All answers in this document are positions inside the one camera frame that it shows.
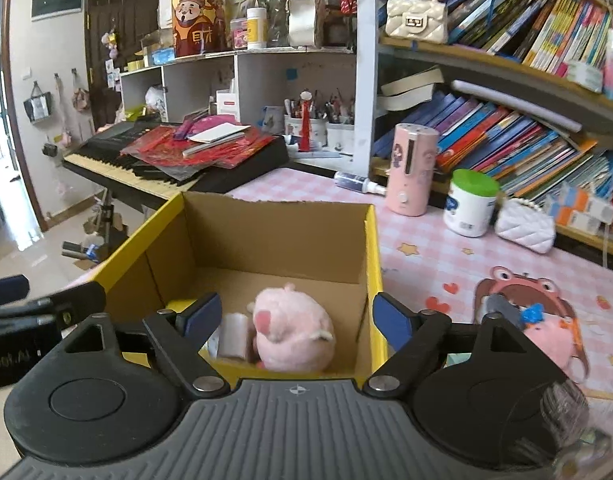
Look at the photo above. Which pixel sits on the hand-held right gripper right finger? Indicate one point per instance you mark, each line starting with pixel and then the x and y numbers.
pixel 394 320

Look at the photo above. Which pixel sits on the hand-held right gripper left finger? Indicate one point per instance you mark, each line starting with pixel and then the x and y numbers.
pixel 201 317

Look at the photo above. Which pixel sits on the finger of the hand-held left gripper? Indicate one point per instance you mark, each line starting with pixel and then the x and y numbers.
pixel 6 290
pixel 71 302

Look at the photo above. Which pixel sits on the large pink plush pig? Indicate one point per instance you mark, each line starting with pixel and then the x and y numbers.
pixel 286 330

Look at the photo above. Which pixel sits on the yellow cardboard box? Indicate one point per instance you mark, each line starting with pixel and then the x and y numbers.
pixel 266 240

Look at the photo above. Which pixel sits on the grey toy car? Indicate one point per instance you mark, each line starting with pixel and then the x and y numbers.
pixel 501 307

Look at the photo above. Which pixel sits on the blue crinkled wrapper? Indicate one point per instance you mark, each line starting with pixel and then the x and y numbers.
pixel 531 314

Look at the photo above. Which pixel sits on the small pink plush pig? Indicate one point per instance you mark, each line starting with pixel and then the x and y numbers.
pixel 551 347

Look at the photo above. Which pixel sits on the pink checked printed tablecloth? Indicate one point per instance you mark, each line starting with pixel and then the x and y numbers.
pixel 426 270

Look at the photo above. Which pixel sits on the keyboard stand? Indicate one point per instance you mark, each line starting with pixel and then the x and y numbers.
pixel 109 220

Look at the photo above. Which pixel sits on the white jar green lid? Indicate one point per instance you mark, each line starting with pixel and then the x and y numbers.
pixel 471 205

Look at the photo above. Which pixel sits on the small clear spray bottle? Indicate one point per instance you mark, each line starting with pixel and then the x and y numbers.
pixel 356 181

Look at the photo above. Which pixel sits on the pink cartoon bottle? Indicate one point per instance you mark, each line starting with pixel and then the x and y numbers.
pixel 411 170

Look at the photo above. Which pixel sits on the black electronic keyboard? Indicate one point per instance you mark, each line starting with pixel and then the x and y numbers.
pixel 246 165

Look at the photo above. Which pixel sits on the white quilted purse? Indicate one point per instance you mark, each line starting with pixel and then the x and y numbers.
pixel 526 227

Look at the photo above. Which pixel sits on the red envelopes pile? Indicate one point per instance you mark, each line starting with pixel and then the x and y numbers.
pixel 161 150

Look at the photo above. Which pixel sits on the hanging tote bag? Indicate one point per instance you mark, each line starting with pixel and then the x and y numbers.
pixel 38 107

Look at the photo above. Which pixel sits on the white booklet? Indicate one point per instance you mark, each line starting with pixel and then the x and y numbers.
pixel 219 132

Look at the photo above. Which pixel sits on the white pen cups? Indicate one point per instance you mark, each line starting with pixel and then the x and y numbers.
pixel 336 132

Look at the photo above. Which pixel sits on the hanging pink bag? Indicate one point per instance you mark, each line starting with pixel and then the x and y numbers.
pixel 80 97

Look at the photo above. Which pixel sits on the row of slanted picture books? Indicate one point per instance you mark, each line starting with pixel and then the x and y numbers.
pixel 511 145

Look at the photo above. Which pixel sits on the white box red label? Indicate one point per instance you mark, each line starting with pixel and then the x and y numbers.
pixel 226 107

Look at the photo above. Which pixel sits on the orange and blue small boxes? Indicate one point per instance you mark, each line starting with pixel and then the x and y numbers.
pixel 581 210

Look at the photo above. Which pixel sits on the white plastic bag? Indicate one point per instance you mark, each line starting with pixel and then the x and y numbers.
pixel 155 97

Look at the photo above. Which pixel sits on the white bookshelf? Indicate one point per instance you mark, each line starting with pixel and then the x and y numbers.
pixel 366 85

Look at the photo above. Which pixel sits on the white rolled tube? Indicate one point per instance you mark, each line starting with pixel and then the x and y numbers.
pixel 511 102

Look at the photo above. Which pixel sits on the white cubby shelf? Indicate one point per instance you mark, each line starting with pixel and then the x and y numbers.
pixel 266 75

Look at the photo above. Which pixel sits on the small pink box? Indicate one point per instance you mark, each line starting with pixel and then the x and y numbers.
pixel 239 35

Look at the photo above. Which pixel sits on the fortune god paper decoration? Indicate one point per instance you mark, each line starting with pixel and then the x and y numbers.
pixel 196 25

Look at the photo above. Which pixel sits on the white bottle yellow label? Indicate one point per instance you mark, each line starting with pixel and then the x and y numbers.
pixel 256 30

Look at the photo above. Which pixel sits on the dark wooden door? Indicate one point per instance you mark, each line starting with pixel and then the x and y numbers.
pixel 121 10

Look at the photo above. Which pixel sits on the cream quilted purse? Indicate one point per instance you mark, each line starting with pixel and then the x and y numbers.
pixel 416 17

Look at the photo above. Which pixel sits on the row of colourful books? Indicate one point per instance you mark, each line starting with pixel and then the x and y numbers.
pixel 536 25

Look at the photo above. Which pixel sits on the dark wall panel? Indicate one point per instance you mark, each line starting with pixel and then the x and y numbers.
pixel 56 4

